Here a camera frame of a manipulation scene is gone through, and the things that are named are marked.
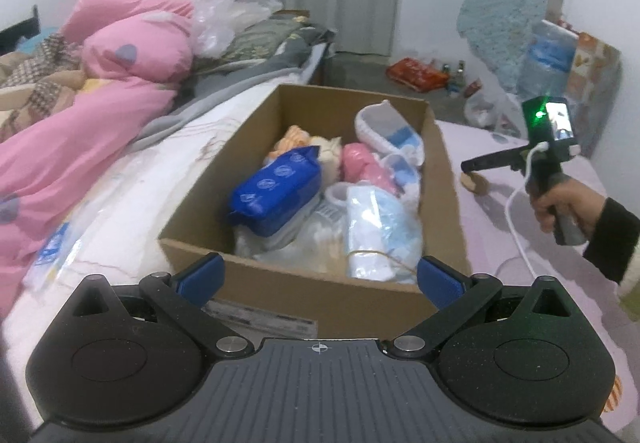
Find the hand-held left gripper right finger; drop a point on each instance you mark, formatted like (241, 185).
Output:
(440, 280)

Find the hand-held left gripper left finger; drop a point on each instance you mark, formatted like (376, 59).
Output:
(200, 275)

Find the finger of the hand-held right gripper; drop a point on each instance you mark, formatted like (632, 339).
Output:
(485, 164)

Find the blue face mask pack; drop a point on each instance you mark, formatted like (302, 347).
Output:
(375, 223)
(402, 178)

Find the clear plastic pack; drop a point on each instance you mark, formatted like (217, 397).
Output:
(300, 243)

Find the cardboard box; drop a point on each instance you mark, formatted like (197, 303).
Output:
(310, 293)

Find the blue wipes packet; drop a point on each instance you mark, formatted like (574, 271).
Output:
(280, 188)

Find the pink soft pouch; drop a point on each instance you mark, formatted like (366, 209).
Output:
(360, 163)

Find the cream knitted cloth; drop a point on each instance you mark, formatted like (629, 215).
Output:
(327, 153)

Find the orange white striped sock roll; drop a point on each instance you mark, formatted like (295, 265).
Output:
(295, 138)

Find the person's right forearm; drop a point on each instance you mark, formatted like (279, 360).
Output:
(615, 243)

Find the person's right hand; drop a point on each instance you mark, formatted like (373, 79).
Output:
(582, 203)

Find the beige tape roll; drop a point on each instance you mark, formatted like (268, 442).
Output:
(475, 184)

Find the white plastic bag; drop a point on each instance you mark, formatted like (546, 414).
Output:
(482, 110)

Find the blue water jug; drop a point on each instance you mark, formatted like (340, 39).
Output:
(545, 58)

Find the orange patterned carton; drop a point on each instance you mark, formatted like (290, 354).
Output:
(595, 73)

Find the small dark bottle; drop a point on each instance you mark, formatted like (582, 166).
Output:
(461, 73)
(445, 74)

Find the red snack packets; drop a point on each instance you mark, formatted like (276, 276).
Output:
(415, 73)

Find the pink quilt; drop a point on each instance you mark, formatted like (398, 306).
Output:
(100, 133)

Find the grey blanket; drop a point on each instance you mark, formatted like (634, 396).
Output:
(220, 88)

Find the grey patterned pillow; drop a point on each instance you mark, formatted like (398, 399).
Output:
(260, 40)

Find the brown cardboard piece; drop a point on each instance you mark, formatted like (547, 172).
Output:
(292, 14)

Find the brown plaid blanket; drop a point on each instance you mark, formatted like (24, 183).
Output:
(40, 88)

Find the clear plastic bag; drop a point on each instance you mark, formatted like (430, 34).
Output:
(220, 18)

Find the dark bed headboard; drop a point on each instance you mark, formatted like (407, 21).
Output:
(20, 30)

